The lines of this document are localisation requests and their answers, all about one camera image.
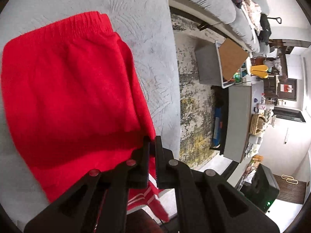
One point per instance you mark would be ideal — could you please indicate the brown cardboard sheet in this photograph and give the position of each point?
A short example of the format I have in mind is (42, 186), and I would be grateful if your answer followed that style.
(233, 58)

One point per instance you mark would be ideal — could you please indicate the black appliance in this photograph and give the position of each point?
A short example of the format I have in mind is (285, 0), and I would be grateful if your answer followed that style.
(262, 184)

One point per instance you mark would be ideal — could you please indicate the floral cloth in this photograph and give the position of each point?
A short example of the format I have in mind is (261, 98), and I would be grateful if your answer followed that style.
(252, 7)

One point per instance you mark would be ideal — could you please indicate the black bag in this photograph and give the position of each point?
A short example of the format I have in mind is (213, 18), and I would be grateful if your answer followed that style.
(264, 26)

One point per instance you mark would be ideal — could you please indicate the red pants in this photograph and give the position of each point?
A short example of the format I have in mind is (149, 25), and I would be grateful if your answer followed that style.
(73, 89)

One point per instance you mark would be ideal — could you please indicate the grey cabinet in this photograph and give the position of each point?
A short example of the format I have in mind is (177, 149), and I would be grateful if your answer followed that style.
(238, 121)

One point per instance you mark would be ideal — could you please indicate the grey yellow patterned rug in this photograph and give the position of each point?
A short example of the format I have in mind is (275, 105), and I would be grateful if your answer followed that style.
(192, 106)

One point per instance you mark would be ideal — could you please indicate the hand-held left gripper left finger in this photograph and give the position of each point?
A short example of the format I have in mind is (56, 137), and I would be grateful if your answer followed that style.
(143, 160)

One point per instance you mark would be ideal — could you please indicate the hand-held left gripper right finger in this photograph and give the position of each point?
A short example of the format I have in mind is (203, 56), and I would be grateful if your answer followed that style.
(161, 165)

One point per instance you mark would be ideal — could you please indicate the grey side table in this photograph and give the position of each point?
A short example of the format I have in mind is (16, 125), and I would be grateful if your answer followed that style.
(209, 65)

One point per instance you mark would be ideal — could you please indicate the grey sofa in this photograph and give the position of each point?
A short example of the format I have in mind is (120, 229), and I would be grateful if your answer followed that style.
(206, 2)

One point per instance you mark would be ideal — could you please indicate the yellow plastic object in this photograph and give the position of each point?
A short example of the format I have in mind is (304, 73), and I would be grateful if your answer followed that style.
(258, 71)

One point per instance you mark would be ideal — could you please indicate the blue box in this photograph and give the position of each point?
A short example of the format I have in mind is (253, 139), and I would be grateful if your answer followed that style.
(217, 126)

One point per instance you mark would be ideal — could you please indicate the grey upholstered ottoman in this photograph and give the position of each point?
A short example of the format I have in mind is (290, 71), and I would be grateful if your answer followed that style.
(145, 29)

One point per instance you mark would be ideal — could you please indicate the person's plaid trouser leg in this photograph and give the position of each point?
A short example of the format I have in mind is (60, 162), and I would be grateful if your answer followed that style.
(141, 220)

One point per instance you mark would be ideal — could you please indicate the woven basket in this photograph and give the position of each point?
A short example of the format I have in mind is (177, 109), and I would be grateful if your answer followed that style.
(257, 125)

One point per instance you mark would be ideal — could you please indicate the framed red picture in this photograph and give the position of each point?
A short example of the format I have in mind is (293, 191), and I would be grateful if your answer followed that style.
(288, 88)

